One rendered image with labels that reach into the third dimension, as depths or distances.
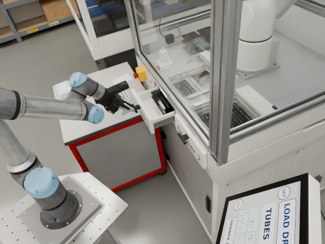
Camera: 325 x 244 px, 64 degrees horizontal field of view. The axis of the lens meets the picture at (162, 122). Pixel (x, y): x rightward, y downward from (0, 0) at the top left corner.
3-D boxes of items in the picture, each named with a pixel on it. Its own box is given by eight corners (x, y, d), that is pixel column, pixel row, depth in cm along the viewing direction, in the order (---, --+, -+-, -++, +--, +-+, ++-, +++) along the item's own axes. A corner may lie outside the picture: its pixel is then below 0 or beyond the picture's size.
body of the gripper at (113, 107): (110, 106, 137) (92, 96, 129) (121, 95, 135) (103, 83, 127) (114, 115, 132) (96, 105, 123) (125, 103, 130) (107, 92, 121)
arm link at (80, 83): (65, 85, 117) (73, 68, 117) (84, 96, 124) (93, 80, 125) (71, 88, 111) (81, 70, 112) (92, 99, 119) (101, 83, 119)
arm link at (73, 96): (70, 116, 110) (82, 94, 110) (55, 108, 116) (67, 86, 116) (83, 122, 116) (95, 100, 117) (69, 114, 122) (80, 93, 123)
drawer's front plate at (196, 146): (203, 169, 117) (203, 154, 109) (175, 129, 137) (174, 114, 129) (207, 168, 117) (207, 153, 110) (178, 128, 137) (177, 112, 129)
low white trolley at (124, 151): (101, 206, 201) (63, 143, 147) (85, 151, 243) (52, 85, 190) (169, 176, 212) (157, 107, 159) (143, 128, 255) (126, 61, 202)
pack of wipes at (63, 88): (75, 95, 179) (72, 89, 175) (61, 100, 176) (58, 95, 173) (69, 84, 188) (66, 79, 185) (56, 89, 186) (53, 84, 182)
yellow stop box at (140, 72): (140, 82, 166) (137, 73, 161) (136, 77, 171) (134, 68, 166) (147, 80, 167) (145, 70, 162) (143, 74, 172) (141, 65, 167)
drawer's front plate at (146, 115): (152, 134, 136) (148, 119, 128) (134, 103, 156) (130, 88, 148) (155, 133, 136) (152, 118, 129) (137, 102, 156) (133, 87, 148)
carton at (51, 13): (48, 22, 438) (41, 6, 419) (45, 17, 459) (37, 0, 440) (71, 15, 450) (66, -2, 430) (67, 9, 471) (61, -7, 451)
